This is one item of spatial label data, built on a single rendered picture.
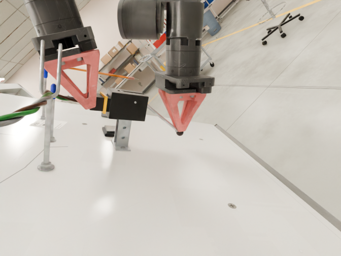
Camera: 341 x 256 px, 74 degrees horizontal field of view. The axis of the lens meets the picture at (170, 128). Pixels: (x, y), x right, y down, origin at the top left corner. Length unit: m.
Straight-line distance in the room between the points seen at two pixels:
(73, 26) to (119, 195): 0.21
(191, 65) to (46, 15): 0.20
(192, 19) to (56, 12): 0.18
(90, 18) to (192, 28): 8.29
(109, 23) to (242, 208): 8.41
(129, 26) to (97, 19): 8.24
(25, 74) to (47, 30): 8.41
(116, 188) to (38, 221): 0.08
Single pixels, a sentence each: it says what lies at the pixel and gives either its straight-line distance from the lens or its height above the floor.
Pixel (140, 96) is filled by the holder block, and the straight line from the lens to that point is 0.35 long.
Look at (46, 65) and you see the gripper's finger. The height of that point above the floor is 1.22.
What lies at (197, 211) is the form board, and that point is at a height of 1.00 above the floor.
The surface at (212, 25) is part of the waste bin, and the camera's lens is 7.22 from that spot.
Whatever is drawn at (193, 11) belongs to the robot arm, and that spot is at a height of 1.15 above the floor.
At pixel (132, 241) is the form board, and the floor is 1.06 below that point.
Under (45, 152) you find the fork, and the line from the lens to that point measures 0.30.
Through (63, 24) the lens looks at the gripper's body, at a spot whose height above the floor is 1.24.
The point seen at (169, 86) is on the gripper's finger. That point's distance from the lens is 0.37.
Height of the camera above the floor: 1.16
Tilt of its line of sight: 19 degrees down
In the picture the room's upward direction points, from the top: 45 degrees counter-clockwise
